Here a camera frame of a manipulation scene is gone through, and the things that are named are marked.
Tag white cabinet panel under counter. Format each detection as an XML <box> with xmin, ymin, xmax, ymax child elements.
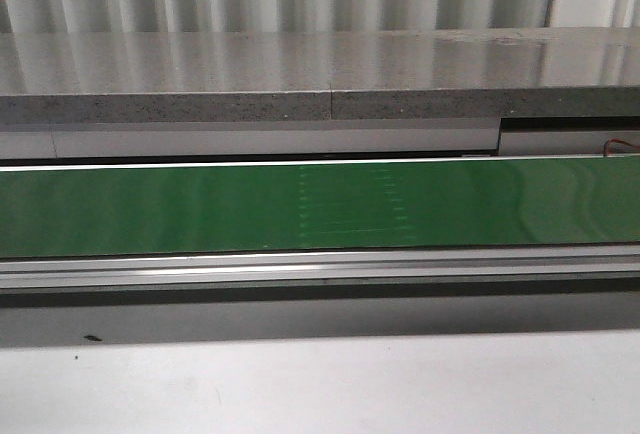
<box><xmin>1</xmin><ymin>117</ymin><xmax>639</xmax><ymax>161</ymax></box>

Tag grey speckled stone counter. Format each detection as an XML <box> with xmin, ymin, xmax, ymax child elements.
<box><xmin>1</xmin><ymin>28</ymin><xmax>639</xmax><ymax>125</ymax></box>

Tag green conveyor belt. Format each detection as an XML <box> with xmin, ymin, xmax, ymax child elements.
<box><xmin>1</xmin><ymin>157</ymin><xmax>639</xmax><ymax>259</ymax></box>

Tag aluminium conveyor frame rail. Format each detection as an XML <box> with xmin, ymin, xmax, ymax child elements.
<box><xmin>1</xmin><ymin>244</ymin><xmax>639</xmax><ymax>294</ymax></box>

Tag orange red wire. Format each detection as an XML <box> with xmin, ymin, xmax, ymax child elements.
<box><xmin>601</xmin><ymin>138</ymin><xmax>640</xmax><ymax>158</ymax></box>

